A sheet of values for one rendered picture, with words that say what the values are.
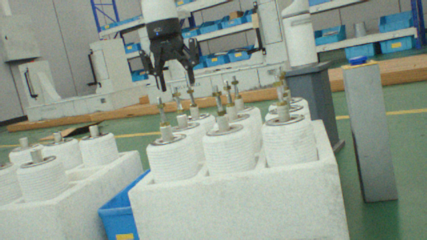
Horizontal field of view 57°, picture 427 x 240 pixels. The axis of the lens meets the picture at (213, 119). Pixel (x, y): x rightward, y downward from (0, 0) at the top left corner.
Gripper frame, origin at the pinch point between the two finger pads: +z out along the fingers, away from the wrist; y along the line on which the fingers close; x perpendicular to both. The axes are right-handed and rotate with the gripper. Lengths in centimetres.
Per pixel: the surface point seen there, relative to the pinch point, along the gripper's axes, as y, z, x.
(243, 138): 16.9, 11.7, -12.7
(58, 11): -483, -149, 591
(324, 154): 30.7, 17.3, -9.9
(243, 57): -116, 9, 520
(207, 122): 2.1, 11.5, 8.9
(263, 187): 20.0, 19.9, -17.3
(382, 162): 41.0, 26.3, 8.9
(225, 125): 13.4, 8.9, -11.3
